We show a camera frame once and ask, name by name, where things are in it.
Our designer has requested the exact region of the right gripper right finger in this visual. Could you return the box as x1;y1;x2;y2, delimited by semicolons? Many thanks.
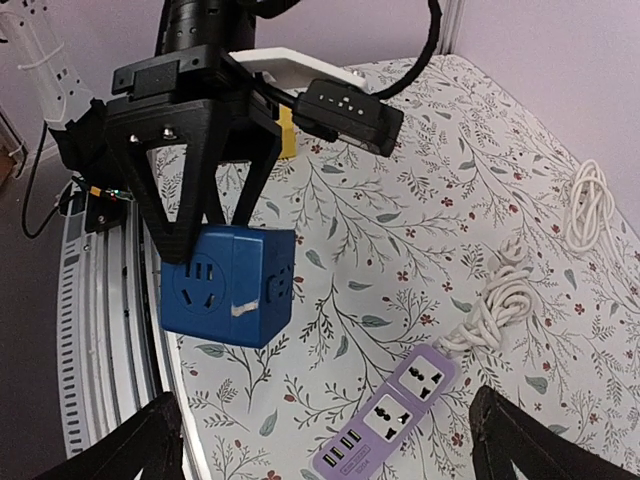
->
469;386;636;479

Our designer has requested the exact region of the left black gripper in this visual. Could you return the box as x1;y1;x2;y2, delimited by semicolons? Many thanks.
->
105;1;281;264

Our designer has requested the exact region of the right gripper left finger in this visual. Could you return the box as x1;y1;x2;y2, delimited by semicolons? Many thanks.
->
38;392;184;480

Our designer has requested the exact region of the yellow cube socket adapter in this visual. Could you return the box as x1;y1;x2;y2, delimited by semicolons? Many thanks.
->
277;105;297;160

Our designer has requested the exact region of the purple power strip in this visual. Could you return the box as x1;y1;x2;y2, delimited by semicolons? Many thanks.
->
311;344;456;480

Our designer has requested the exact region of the blue cube socket adapter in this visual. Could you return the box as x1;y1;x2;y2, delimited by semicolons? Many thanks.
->
159;225;295;349

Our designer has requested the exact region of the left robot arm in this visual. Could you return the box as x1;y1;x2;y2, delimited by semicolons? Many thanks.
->
1;1;285;264

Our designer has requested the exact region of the floral table mat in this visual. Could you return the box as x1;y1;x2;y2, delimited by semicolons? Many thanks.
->
171;55;639;479

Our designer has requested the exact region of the aluminium front rail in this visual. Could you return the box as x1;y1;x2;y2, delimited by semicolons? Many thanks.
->
56;179;162;457

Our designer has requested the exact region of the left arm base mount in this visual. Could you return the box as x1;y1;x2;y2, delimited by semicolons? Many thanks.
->
85;186;134;233

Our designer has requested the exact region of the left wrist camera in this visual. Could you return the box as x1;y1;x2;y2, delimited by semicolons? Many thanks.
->
292;79;404;158

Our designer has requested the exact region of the white coiled cable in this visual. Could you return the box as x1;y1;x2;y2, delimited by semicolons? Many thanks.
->
432;158;617;354

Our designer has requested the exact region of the right aluminium corner post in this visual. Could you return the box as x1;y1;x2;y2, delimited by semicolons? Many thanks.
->
436;0;467;55

